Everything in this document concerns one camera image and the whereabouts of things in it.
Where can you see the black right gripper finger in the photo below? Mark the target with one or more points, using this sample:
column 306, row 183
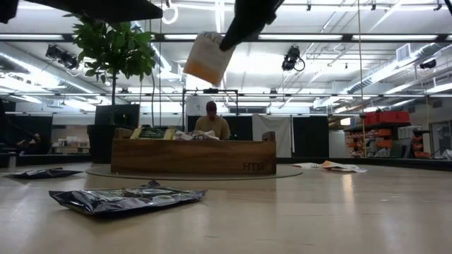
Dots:
column 254, row 17

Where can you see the yellow green tea packet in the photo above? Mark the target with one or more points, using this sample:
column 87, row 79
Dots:
column 153, row 133

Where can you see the wooden tea organizer box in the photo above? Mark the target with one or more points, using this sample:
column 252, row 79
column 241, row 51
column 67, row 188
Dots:
column 194, row 157

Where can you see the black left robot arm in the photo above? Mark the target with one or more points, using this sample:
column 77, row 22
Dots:
column 7, row 8

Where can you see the black foil tea packet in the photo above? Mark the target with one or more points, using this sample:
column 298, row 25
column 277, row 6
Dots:
column 42, row 173
column 123, row 201

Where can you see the green leafy plant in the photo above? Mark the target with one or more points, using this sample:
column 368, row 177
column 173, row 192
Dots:
column 106, row 53

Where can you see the black ceiling spotlight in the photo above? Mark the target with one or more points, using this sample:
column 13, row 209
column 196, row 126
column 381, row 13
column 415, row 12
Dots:
column 63, row 58
column 428, row 64
column 291, row 58

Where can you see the black partition panel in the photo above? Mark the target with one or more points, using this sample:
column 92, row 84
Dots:
column 310, row 137
column 123, row 116

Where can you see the white hanging sheet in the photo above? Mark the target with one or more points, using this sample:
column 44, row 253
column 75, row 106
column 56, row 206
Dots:
column 272, row 130

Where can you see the person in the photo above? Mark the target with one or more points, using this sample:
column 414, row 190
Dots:
column 212, row 127

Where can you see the yellow hanging pole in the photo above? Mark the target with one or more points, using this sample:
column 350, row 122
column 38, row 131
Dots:
column 360, row 70

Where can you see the black plant pot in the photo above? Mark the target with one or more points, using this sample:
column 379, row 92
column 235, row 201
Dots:
column 100, row 144

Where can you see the red storage bin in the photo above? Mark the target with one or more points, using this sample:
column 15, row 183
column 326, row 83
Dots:
column 371, row 119
column 393, row 117

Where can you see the shelf with orange bins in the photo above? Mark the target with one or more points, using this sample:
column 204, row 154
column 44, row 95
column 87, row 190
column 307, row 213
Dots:
column 385, row 144

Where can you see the black aluminium table frame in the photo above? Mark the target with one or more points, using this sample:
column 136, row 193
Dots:
column 388, row 163

